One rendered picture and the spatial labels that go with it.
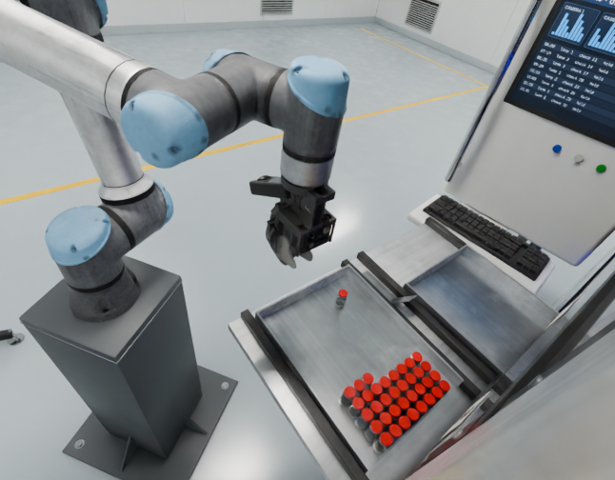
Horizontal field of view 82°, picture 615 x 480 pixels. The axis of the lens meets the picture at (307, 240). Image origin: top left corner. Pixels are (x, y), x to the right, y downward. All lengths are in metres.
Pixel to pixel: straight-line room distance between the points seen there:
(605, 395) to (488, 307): 0.77
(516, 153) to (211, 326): 1.44
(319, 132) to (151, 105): 0.19
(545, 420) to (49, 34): 0.56
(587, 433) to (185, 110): 0.39
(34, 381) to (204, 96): 1.61
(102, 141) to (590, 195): 1.25
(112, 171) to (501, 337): 0.91
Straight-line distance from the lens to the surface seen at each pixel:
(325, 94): 0.43
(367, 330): 0.80
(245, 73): 0.48
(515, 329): 0.98
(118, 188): 0.84
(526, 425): 0.26
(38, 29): 0.55
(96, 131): 0.79
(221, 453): 1.59
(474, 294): 0.98
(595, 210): 1.32
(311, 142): 0.46
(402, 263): 0.96
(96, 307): 0.91
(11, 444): 1.80
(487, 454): 0.30
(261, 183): 0.60
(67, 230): 0.82
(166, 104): 0.39
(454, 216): 1.30
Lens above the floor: 1.53
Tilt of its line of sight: 44 degrees down
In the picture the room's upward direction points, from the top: 11 degrees clockwise
